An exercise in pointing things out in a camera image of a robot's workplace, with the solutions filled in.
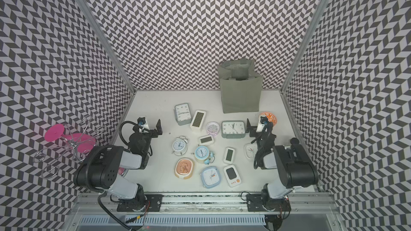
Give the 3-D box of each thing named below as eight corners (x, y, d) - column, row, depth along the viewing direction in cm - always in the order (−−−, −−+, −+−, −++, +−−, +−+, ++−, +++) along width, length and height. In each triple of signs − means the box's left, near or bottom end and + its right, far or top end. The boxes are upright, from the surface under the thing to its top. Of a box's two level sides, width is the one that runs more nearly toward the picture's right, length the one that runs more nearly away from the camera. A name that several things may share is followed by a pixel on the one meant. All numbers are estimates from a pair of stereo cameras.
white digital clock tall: (190, 130, 99) (189, 126, 96) (195, 113, 108) (195, 108, 104) (201, 132, 99) (201, 128, 95) (206, 115, 107) (206, 110, 103)
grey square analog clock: (175, 126, 101) (174, 124, 98) (173, 107, 110) (173, 104, 108) (192, 123, 102) (191, 121, 100) (189, 105, 112) (188, 102, 109)
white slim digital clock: (223, 163, 86) (223, 162, 84) (222, 149, 92) (223, 147, 90) (235, 163, 86) (236, 162, 84) (234, 149, 92) (234, 147, 90)
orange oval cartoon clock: (174, 179, 81) (172, 177, 79) (177, 159, 87) (176, 157, 85) (192, 179, 81) (191, 177, 79) (194, 159, 87) (193, 157, 85)
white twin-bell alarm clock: (172, 155, 89) (170, 152, 85) (175, 139, 95) (173, 135, 91) (186, 155, 89) (185, 152, 85) (188, 139, 95) (187, 135, 91)
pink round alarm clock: (205, 135, 97) (205, 133, 95) (206, 123, 102) (206, 121, 100) (219, 135, 97) (219, 133, 95) (219, 123, 102) (219, 121, 100)
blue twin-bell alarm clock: (193, 164, 85) (193, 162, 82) (195, 148, 91) (194, 145, 88) (214, 164, 85) (214, 162, 82) (214, 148, 91) (214, 145, 88)
